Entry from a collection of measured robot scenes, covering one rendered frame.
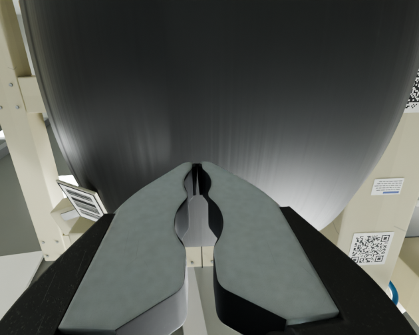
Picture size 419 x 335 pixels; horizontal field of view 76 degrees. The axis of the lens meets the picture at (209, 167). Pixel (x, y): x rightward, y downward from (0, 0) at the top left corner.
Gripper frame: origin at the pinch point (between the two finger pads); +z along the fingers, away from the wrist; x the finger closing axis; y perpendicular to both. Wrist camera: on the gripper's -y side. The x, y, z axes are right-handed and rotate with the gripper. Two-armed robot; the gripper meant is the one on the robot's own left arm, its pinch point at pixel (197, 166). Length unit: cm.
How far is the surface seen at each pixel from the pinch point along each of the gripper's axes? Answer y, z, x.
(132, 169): 3.6, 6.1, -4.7
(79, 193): 7.1, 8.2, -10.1
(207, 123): 0.1, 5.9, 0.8
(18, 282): 260, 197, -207
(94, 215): 10.5, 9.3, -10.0
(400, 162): 14.8, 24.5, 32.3
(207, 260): 60, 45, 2
